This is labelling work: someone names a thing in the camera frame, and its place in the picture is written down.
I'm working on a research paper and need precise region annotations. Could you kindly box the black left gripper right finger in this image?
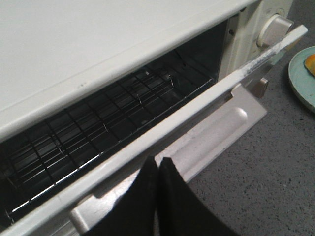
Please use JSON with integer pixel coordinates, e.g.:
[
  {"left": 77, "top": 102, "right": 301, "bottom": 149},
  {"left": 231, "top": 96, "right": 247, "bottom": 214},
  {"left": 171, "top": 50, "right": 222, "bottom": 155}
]
[{"left": 157, "top": 157, "right": 237, "bottom": 236}]

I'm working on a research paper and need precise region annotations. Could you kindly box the lower cream oven knob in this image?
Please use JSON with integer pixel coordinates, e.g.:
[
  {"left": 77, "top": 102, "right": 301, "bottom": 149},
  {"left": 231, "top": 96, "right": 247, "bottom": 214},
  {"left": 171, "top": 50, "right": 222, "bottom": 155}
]
[{"left": 257, "top": 14, "right": 294, "bottom": 48}]

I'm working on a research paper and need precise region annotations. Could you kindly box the cream Toshiba toaster oven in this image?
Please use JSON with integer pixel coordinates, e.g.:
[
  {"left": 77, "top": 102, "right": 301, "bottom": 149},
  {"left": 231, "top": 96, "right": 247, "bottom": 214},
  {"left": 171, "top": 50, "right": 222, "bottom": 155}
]
[{"left": 0, "top": 0, "right": 295, "bottom": 222}]

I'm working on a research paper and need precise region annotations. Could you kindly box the wire oven rack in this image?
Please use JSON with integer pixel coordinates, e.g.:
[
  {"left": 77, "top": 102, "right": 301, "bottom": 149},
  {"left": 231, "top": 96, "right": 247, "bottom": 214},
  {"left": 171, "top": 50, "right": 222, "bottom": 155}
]
[{"left": 0, "top": 66, "right": 215, "bottom": 222}]

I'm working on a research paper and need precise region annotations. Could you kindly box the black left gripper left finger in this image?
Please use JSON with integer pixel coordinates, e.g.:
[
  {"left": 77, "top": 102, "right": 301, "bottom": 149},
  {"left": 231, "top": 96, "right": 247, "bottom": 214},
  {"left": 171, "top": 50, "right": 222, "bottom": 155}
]
[{"left": 85, "top": 157, "right": 158, "bottom": 236}]

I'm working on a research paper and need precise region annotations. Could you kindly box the light green plate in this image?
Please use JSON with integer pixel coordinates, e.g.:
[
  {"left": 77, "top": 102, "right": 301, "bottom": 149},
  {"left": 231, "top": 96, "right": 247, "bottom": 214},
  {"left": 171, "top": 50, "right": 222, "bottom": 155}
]
[{"left": 288, "top": 46, "right": 315, "bottom": 113}]

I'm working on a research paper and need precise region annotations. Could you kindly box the oven glass door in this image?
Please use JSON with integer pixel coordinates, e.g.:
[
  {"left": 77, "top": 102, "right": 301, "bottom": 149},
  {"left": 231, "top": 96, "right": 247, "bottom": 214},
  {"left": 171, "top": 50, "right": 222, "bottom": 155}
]
[{"left": 0, "top": 25, "right": 308, "bottom": 236}]

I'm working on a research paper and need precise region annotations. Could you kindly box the golden croissant bread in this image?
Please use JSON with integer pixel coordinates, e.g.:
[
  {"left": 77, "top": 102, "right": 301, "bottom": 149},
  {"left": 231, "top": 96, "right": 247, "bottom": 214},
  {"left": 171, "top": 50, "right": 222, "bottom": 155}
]
[{"left": 304, "top": 54, "right": 315, "bottom": 77}]

